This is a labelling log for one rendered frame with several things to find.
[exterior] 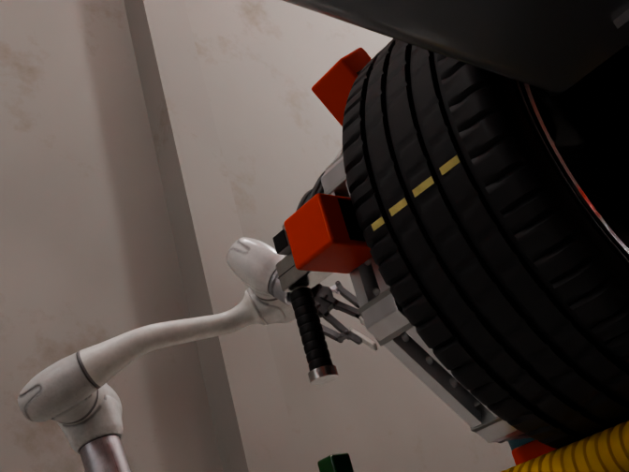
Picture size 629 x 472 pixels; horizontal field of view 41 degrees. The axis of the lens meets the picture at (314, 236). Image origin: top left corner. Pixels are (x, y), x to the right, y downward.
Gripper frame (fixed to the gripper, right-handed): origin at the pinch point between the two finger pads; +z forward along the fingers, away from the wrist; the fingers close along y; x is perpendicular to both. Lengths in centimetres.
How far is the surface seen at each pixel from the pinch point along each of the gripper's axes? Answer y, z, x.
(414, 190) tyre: -10, 32, -89
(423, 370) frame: -20, 37, -67
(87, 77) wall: 90, -311, 161
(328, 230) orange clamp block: -17, 24, -84
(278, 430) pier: -1, -101, 223
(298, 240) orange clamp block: -19, 20, -81
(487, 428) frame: -20, 46, -59
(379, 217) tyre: -13, 28, -85
